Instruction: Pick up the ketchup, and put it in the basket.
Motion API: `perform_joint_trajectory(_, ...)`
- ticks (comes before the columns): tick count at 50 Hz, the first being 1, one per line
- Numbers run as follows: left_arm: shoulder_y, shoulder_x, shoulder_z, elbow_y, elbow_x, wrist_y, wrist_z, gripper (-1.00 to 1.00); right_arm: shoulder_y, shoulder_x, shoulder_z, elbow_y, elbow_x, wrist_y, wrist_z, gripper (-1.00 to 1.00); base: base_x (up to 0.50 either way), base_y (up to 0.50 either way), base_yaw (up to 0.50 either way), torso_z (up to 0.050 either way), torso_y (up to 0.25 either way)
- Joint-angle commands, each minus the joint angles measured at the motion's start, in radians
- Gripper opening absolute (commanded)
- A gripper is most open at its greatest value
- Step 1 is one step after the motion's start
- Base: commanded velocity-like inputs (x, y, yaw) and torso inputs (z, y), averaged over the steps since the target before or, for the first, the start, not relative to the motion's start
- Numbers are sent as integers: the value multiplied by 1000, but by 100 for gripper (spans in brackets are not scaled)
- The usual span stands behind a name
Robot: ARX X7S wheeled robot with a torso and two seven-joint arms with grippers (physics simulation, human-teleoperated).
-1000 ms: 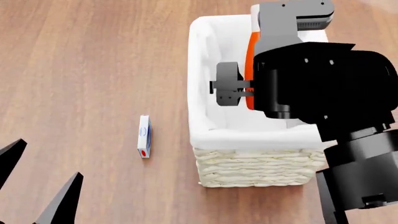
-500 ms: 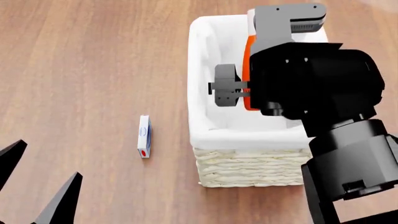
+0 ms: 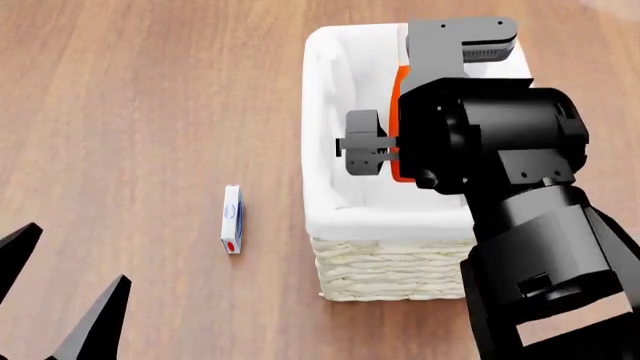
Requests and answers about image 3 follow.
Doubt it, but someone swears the small white blue carton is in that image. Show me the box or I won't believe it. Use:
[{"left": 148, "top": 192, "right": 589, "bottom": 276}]
[{"left": 220, "top": 183, "right": 247, "bottom": 257}]

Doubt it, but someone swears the white wicker basket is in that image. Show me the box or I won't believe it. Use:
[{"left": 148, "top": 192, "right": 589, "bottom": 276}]
[{"left": 301, "top": 22, "right": 534, "bottom": 303}]

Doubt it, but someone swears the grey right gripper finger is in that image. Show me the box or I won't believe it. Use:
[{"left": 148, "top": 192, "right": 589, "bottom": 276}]
[{"left": 333, "top": 108, "right": 401, "bottom": 178}]

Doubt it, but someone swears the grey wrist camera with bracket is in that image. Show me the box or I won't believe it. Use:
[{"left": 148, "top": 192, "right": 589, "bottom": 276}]
[{"left": 403, "top": 15, "right": 519, "bottom": 81}]

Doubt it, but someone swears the white cloth basket liner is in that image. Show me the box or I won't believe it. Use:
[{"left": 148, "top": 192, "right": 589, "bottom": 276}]
[{"left": 301, "top": 22, "right": 534, "bottom": 245}]

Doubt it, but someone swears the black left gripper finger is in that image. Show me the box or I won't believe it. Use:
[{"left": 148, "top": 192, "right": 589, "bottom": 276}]
[
  {"left": 48, "top": 273, "right": 133, "bottom": 360},
  {"left": 0, "top": 221, "right": 45, "bottom": 302}
]

